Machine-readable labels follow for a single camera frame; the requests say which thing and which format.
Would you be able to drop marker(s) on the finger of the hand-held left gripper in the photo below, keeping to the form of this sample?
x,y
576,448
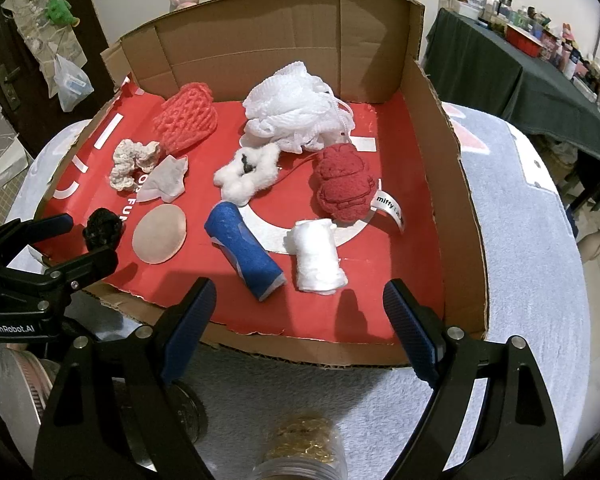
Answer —
x,y
92,265
50,225

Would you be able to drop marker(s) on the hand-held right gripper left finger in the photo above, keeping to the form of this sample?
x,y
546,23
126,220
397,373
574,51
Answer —
x,y
190,330

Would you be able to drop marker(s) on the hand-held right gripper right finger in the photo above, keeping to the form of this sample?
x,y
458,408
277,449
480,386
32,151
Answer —
x,y
412,332

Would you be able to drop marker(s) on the black scrunchie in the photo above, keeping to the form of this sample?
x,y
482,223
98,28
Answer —
x,y
102,227

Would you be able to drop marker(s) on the beige round powder puff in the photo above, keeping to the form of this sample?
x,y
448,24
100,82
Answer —
x,y
160,232

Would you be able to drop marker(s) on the blue bandage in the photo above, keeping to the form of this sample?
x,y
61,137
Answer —
x,y
235,240

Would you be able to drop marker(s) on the cream knitted scrunchie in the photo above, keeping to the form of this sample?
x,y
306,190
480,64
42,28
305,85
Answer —
x,y
130,160

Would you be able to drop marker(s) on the white cloth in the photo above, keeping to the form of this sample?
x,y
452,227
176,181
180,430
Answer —
x,y
165,180

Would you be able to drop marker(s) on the white gauze roll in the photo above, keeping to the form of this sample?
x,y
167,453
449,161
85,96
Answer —
x,y
315,255

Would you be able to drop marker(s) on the red rabbit-shaped sponge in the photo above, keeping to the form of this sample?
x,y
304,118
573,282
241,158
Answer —
x,y
345,180

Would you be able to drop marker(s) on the white fluffy star clip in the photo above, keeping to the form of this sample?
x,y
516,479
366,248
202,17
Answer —
x,y
262,176

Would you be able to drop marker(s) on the red knitted heart pad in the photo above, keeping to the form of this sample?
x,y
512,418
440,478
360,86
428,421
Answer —
x,y
185,115

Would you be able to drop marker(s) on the white mesh bath pouf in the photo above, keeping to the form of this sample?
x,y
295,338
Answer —
x,y
290,105

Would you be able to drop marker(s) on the red-lined cardboard box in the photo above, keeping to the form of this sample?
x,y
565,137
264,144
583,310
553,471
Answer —
x,y
280,35

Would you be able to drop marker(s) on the white round container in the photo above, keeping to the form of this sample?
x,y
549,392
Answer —
x,y
20,390

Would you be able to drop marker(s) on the white plastic sheet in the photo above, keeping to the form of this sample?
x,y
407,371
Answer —
x,y
2,170

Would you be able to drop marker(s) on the clear plastic bag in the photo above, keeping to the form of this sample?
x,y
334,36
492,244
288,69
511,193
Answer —
x,y
72,85

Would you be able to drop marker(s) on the jar of golden bits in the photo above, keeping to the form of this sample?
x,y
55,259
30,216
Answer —
x,y
300,440

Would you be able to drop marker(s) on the beige hanging organizer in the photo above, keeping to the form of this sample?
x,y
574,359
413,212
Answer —
x,y
35,40

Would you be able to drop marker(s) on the green plush toy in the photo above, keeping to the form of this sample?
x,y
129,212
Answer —
x,y
62,10

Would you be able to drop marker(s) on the table with dark green cloth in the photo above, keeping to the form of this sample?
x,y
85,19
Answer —
x,y
480,60

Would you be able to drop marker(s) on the row of cosmetic bottles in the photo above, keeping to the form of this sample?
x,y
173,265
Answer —
x,y
555,50

